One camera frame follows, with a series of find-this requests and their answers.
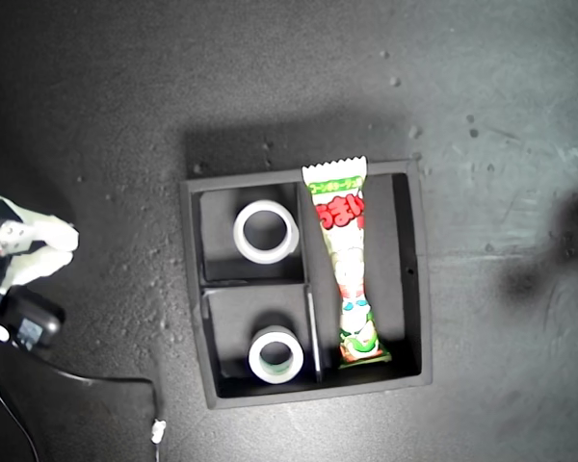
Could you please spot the snack bar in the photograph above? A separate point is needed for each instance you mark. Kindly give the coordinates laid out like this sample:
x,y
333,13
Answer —
x,y
349,260

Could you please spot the black tray with wells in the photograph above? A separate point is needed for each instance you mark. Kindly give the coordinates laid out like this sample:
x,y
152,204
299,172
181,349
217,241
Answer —
x,y
395,289

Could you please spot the small white tape roll green core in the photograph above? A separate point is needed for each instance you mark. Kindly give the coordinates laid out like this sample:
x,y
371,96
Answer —
x,y
255,361

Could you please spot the large white tape roll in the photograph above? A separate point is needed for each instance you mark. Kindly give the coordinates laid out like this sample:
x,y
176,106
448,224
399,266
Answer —
x,y
241,240

